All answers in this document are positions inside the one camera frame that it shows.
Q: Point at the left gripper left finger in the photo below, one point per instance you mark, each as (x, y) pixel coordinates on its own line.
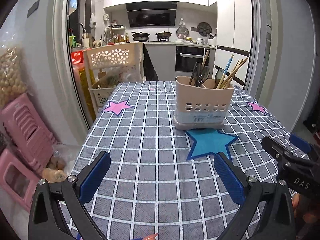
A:
(91, 177)

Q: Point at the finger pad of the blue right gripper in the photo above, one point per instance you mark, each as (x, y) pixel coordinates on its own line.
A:
(303, 145)

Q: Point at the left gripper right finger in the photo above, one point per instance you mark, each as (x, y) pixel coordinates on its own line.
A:
(233, 178)

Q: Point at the curved bamboo chopstick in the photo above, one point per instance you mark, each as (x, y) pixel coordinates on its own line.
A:
(225, 82)

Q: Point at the pink star sticker right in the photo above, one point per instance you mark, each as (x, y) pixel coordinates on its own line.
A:
(256, 107)

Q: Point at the pink star sticker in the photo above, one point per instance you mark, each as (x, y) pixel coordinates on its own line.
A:
(117, 107)
(256, 107)

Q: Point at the pink plastic stool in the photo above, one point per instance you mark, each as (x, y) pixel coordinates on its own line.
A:
(32, 144)

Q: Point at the blue checkered tablecloth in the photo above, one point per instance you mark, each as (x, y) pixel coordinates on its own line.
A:
(151, 186)

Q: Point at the pink star sticker left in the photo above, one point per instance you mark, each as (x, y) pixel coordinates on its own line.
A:
(117, 107)

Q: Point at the beige plastic utensil holder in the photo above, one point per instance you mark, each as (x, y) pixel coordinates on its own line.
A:
(200, 107)

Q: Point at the blue patterned chopstick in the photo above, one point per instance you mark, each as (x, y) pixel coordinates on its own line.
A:
(225, 71)

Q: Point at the dark spoon in holder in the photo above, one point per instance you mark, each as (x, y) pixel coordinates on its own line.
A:
(203, 76)

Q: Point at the black chopsticks in holder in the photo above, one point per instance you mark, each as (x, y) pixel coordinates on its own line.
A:
(195, 74)

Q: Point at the beige perforated storage cart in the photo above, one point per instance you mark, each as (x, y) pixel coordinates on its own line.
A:
(107, 66)

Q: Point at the bag of round nuts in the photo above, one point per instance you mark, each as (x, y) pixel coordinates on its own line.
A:
(11, 84)

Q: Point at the built-in black oven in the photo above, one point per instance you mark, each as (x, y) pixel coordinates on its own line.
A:
(187, 57)

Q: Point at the white refrigerator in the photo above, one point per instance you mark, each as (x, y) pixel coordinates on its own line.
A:
(233, 32)

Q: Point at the black wok on stove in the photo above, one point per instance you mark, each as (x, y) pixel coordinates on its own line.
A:
(140, 37)

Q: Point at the black pot on stove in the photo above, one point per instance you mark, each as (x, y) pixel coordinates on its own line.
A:
(163, 36)

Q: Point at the black range hood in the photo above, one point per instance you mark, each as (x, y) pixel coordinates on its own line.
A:
(151, 13)

